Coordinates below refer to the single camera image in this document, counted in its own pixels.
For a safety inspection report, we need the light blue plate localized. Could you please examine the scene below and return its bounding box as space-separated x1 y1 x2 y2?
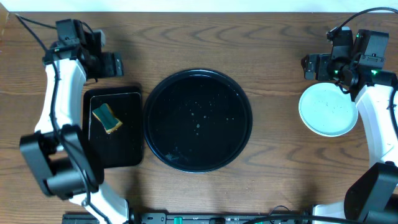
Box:
298 83 358 137

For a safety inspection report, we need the green and yellow sponge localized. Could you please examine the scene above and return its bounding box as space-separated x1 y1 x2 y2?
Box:
92 103 123 134

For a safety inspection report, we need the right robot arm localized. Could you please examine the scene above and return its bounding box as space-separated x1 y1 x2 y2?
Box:
298 53 397 223

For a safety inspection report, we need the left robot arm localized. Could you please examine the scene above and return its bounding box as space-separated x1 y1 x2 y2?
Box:
19 28 130 223

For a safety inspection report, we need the rectangular black tray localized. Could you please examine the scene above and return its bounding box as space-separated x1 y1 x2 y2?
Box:
83 86 143 169

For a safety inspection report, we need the round black tray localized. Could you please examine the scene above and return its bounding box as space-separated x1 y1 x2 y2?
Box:
142 68 252 173

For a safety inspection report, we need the black aluminium rail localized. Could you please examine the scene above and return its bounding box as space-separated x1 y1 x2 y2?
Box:
61 212 313 224

